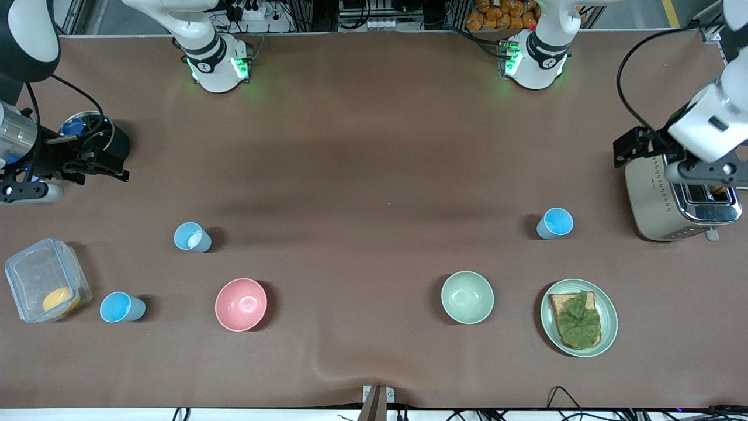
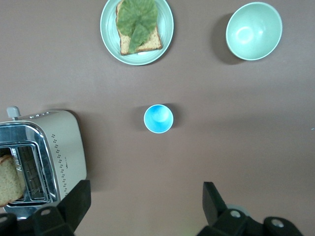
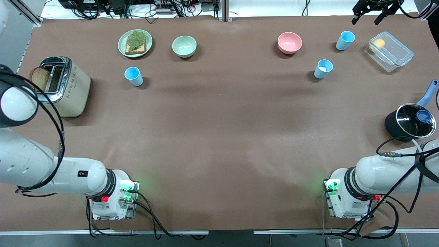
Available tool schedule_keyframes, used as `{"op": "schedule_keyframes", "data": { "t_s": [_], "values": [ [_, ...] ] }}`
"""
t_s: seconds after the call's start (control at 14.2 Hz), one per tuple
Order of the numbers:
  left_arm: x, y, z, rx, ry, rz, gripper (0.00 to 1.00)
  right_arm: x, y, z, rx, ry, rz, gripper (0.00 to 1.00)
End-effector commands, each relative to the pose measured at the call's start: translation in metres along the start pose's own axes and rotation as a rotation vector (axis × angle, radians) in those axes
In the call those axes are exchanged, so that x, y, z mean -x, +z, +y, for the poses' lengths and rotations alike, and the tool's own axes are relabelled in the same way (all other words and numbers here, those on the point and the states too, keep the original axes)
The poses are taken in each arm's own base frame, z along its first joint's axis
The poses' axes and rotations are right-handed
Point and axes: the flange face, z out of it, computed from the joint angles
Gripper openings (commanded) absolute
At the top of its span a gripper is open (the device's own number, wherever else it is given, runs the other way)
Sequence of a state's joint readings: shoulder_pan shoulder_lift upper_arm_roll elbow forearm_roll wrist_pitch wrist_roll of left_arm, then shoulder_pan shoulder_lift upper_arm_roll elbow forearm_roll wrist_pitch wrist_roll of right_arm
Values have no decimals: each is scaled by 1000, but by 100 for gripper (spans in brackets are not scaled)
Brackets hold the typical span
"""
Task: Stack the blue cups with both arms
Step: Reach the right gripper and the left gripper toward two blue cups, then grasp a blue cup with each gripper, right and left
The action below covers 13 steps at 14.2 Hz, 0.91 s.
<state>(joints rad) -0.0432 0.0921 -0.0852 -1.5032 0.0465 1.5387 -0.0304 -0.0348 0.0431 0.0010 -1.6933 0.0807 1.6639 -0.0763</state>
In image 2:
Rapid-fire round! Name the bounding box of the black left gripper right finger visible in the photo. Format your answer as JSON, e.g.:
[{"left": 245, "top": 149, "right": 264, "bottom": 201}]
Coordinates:
[{"left": 196, "top": 181, "right": 304, "bottom": 236}]

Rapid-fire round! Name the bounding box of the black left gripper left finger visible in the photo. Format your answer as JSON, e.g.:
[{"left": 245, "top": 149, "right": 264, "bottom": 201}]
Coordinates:
[{"left": 0, "top": 179, "right": 92, "bottom": 236}]

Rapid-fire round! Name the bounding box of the blue plastic cup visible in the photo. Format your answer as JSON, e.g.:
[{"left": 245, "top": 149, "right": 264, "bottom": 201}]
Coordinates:
[{"left": 143, "top": 104, "right": 174, "bottom": 134}]

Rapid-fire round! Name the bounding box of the beige and chrome toaster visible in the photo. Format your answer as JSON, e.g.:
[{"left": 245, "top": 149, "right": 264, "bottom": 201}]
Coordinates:
[{"left": 0, "top": 106, "right": 88, "bottom": 219}]

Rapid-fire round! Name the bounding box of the brown bread slice in toaster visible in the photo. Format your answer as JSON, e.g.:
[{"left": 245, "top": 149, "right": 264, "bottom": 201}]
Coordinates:
[{"left": 0, "top": 154, "right": 27, "bottom": 207}]

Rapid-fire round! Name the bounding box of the pale green plate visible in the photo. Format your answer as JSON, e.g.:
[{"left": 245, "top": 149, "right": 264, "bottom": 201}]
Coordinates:
[{"left": 99, "top": 0, "right": 175, "bottom": 66}]

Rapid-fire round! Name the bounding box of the toast slice under lettuce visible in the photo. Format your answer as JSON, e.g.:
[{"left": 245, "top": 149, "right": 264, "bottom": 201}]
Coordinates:
[{"left": 115, "top": 0, "right": 163, "bottom": 56}]

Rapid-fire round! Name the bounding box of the pale green bowl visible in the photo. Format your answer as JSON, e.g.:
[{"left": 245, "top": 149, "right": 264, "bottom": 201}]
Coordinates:
[{"left": 225, "top": 1, "right": 283, "bottom": 61}]

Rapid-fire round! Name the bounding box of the green lettuce leaf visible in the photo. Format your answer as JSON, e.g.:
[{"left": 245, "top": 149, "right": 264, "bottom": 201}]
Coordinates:
[{"left": 116, "top": 0, "right": 158, "bottom": 54}]

